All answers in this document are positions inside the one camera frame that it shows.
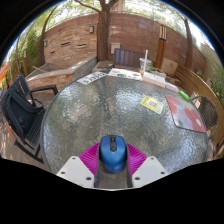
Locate thick tree trunk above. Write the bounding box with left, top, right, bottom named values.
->
left=74, top=0, right=121, bottom=63

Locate clear plastic packet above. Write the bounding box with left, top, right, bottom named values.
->
left=165, top=82, right=181, bottom=93

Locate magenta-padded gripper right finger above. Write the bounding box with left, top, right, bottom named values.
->
left=125, top=142, right=169, bottom=189

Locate colourful paint sheet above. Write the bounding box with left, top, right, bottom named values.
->
left=108, top=67, right=143, bottom=81

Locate dark wicker chair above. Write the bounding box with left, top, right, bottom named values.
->
left=190, top=95, right=219, bottom=139

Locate curved wooden slat fence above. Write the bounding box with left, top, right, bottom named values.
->
left=174, top=64, right=224, bottom=148

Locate thin tree trunk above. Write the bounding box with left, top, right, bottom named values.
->
left=184, top=16, right=194, bottom=69

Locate blue computer mouse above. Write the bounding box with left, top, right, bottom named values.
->
left=99, top=134, right=128, bottom=174

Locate white lettered plate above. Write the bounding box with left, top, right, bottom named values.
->
left=76, top=71, right=108, bottom=86

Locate yellow card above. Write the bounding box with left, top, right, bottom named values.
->
left=140, top=95, right=164, bottom=115

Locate stone brick trough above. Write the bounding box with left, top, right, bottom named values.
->
left=25, top=54, right=98, bottom=89

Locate white wall box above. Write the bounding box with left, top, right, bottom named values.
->
left=110, top=42, right=122, bottom=55

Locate small green case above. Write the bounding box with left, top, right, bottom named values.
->
left=178, top=90, right=191, bottom=102

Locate dark wooden slatted chair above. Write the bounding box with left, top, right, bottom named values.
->
left=112, top=48, right=146, bottom=69

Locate red floral mouse pad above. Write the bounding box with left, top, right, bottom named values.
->
left=165, top=95, right=207, bottom=134

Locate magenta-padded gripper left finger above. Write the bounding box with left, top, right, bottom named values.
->
left=56, top=142, right=102, bottom=189

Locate clear plastic cup with straw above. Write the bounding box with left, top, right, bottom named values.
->
left=139, top=49, right=153, bottom=77

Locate beige stone block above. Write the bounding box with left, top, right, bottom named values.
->
left=160, top=59, right=179, bottom=78

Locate wooden lamp post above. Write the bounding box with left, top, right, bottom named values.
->
left=153, top=20, right=168, bottom=69

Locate black slatted chair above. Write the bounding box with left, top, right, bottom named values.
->
left=0, top=73, right=59, bottom=164

